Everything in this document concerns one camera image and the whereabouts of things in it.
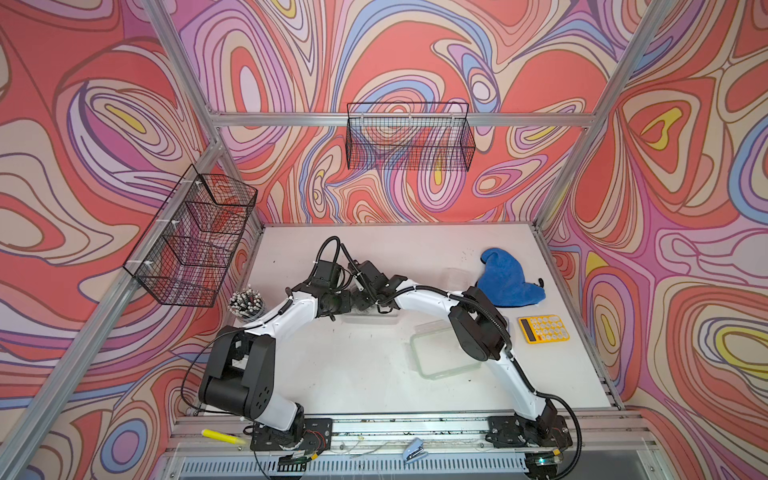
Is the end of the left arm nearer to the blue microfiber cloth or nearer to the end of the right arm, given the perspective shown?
the end of the right arm

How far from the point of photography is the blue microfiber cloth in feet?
3.21

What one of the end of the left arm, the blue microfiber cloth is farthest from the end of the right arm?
the blue microfiber cloth
